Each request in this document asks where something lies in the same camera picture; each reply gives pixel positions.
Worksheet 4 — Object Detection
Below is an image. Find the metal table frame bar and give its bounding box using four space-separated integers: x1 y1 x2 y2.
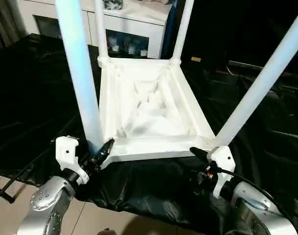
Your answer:
0 181 17 204

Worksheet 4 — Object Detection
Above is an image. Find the white plastic table top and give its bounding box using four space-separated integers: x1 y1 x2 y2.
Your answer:
97 57 218 170

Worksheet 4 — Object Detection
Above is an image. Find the long black bar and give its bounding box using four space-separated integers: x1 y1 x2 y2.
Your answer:
228 59 298 74

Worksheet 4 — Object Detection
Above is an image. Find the dark bag of parts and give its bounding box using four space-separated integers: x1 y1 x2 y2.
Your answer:
102 0 125 11

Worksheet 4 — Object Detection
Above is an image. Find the grey-brown curtain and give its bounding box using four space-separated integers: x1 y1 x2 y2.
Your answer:
0 0 27 50

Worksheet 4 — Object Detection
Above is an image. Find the white plastic table leg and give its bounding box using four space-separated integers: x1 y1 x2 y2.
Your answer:
54 0 103 154
172 0 196 66
93 0 110 64
216 5 298 148

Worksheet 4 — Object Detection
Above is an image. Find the large dark screen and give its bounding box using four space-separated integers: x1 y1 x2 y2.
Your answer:
163 0 298 70

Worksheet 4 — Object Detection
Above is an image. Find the white glass-door cabinet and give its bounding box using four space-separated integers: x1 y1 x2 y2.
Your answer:
19 0 172 60

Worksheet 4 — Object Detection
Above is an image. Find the black glossy mat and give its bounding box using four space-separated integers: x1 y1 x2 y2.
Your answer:
0 33 298 227

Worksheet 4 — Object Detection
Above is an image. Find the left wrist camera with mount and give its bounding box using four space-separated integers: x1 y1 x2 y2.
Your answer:
54 135 90 186

